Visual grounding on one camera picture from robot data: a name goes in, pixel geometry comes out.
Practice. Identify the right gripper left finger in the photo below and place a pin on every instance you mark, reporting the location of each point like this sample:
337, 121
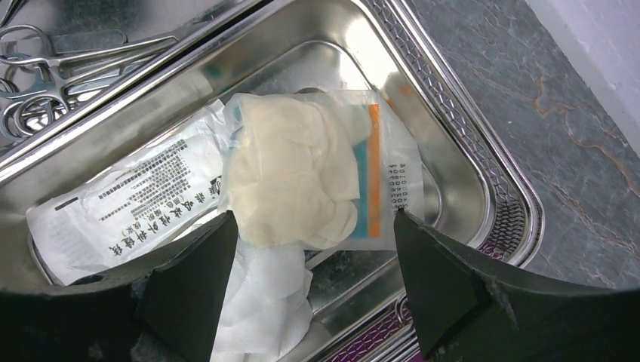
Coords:
163, 306

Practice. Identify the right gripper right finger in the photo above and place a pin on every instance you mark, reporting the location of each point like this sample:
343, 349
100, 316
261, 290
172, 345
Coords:
467, 306

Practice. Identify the purple cloth wrap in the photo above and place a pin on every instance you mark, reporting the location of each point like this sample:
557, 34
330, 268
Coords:
359, 298

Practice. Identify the metal instrument tray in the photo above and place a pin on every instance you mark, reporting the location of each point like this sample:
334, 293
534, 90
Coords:
474, 192

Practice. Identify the beige gauze roll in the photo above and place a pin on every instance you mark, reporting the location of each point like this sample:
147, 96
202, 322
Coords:
325, 170

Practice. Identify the steel surgical scissors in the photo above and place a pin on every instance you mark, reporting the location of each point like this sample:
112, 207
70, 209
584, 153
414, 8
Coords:
23, 79

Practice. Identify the white crumpled gauze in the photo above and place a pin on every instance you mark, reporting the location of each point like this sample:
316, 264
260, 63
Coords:
265, 311

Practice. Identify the white sterile packet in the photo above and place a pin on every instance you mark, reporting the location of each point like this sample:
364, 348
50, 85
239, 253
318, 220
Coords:
141, 202

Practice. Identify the steel forceps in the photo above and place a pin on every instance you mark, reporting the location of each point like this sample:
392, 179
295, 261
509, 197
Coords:
61, 83

